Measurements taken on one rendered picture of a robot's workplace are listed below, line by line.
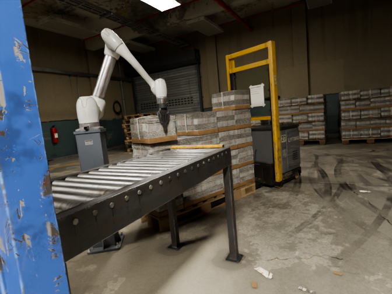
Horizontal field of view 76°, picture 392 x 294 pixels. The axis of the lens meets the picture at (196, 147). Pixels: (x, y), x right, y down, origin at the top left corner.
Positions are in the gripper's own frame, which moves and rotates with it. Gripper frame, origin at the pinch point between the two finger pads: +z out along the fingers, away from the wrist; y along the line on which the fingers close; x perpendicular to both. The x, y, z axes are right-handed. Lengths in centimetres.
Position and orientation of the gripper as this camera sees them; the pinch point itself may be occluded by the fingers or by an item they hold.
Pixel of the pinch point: (164, 127)
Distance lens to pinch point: 221.8
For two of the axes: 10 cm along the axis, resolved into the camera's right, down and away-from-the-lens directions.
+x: 6.5, 0.3, -7.6
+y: -7.5, 1.5, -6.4
